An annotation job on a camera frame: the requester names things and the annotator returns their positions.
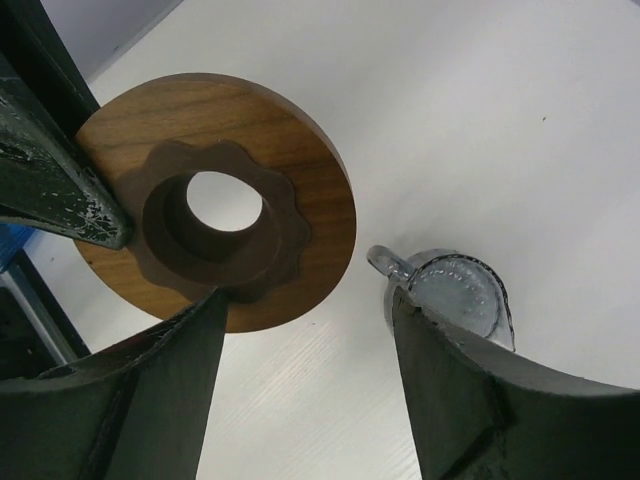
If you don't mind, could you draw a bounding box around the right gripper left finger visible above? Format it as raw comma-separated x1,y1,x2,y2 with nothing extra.
1,290,228,479

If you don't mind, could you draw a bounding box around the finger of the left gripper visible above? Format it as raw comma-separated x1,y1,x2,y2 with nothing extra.
1,57,132,250

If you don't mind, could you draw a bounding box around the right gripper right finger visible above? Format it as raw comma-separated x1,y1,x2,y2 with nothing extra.
392,289,639,479

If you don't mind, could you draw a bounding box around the brown wooden dripper ring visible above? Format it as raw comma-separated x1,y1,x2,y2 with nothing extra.
72,72,362,335

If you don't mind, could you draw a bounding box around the grey glass coffee server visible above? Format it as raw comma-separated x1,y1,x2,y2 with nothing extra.
367,245,516,352

